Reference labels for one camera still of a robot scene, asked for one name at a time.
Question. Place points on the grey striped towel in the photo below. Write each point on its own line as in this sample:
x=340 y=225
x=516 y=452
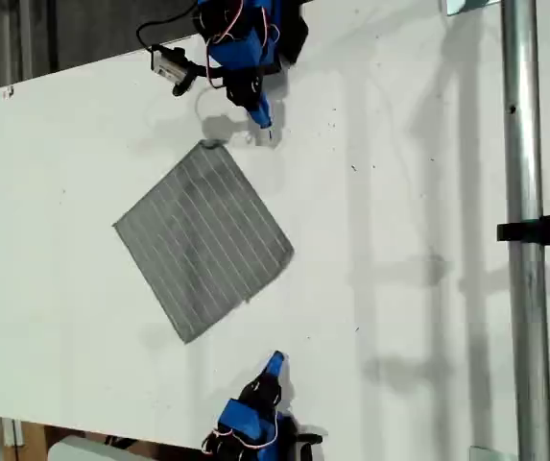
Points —
x=202 y=240

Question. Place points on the white box under table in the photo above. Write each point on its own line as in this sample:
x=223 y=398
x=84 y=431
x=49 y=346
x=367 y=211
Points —
x=97 y=451

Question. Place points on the wooden table leg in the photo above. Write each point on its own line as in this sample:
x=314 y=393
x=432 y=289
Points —
x=32 y=442

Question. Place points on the steel post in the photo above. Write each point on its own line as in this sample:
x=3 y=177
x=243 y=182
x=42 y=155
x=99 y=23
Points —
x=526 y=240

